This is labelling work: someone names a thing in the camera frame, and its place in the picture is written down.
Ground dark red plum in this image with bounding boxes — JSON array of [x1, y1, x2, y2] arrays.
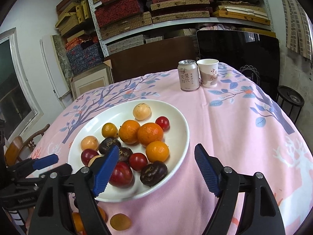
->
[[81, 148, 99, 166]]

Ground printed paper cup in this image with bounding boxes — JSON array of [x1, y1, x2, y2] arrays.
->
[[197, 59, 219, 88]]

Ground grey marbled slab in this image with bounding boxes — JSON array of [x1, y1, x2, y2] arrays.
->
[[52, 35, 74, 79]]

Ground black glass panel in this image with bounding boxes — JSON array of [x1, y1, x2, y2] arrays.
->
[[196, 30, 280, 102]]

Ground white oval plate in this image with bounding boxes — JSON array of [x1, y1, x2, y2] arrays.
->
[[68, 99, 190, 202]]

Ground white framed window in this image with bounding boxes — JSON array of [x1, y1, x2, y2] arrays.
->
[[0, 28, 43, 140]]

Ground patterned beige curtain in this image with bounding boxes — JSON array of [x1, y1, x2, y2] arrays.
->
[[277, 0, 312, 60]]

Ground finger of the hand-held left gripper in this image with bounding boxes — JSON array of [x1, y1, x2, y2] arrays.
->
[[12, 163, 73, 189], [7, 153, 59, 180]]

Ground beverage can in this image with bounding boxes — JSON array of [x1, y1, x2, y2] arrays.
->
[[178, 60, 201, 91]]

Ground brown wooden board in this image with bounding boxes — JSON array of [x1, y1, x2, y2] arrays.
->
[[104, 36, 198, 84]]

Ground black round stool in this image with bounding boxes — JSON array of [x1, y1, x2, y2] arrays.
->
[[276, 85, 305, 124]]

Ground carved wooden chair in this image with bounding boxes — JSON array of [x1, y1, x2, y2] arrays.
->
[[4, 124, 50, 167]]

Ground white metal shelf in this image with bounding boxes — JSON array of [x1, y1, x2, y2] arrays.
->
[[85, 0, 275, 54]]

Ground pale yellow loquat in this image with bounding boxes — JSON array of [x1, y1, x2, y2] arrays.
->
[[81, 136, 99, 150], [110, 213, 131, 231], [133, 103, 151, 121]]

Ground wooden picture frame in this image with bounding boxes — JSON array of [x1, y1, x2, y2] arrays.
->
[[70, 60, 113, 101]]

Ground small red cherry tomato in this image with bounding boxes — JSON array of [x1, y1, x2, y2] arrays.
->
[[155, 116, 170, 131]]

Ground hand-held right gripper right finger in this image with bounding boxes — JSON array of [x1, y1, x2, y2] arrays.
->
[[194, 144, 286, 235]]

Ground orange tangerine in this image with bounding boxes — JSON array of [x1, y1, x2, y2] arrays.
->
[[119, 119, 141, 145], [146, 140, 170, 163], [137, 122, 164, 146]]

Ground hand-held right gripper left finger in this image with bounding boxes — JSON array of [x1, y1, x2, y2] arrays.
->
[[28, 145, 120, 235]]

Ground shelf of stacked boxes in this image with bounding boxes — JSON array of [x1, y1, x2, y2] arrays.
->
[[55, 0, 272, 47]]

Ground dark purple passion fruit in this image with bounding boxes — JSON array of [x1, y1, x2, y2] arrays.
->
[[98, 137, 121, 154], [140, 161, 168, 186], [117, 147, 133, 163]]

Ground stack of red patterned boxes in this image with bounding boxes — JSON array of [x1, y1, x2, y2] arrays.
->
[[66, 0, 149, 51]]

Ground white door panel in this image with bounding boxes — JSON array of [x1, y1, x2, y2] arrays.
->
[[40, 34, 66, 108]]

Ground stack of blue patterned boxes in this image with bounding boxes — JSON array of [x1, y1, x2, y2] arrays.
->
[[66, 43, 104, 75]]

